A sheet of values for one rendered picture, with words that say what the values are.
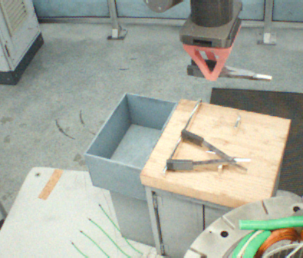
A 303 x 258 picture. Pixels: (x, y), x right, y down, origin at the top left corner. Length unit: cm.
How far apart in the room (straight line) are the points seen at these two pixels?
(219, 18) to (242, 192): 25
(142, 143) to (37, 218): 34
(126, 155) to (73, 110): 170
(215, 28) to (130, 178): 29
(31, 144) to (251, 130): 177
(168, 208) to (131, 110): 22
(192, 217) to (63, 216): 38
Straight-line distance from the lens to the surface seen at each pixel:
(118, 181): 75
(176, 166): 66
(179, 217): 76
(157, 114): 84
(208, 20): 59
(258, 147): 72
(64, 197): 106
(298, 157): 216
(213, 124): 76
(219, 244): 57
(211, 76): 66
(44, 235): 101
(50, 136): 239
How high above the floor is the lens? 159
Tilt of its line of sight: 44 degrees down
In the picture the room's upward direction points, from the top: 9 degrees counter-clockwise
